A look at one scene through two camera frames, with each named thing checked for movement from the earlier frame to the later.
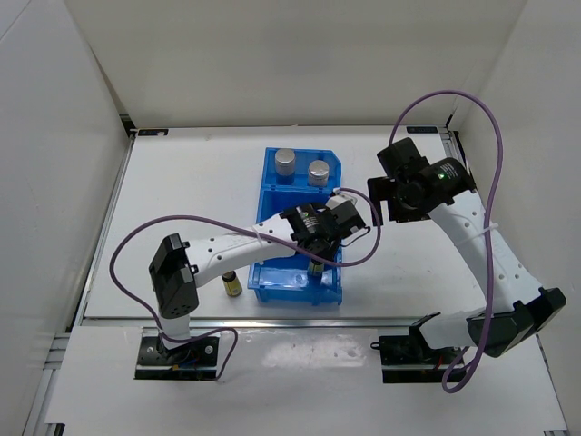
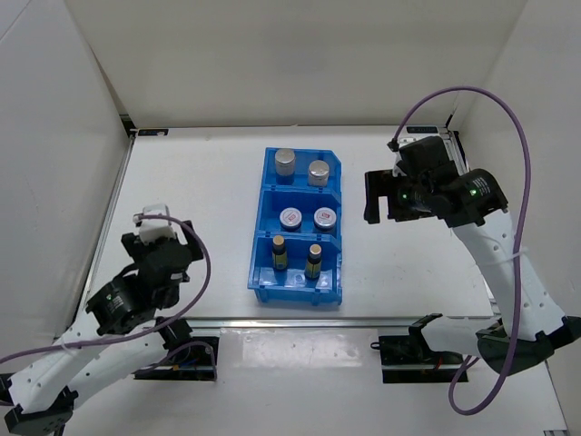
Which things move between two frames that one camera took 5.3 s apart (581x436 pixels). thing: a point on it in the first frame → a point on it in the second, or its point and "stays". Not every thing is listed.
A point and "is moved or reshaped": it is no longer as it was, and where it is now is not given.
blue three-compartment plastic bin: x=293 y=176 stays
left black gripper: x=330 y=252 → x=132 y=242
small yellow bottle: x=231 y=283 is moved or reshaped
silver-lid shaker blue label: x=319 y=171 stays
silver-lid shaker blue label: x=285 y=163 stays
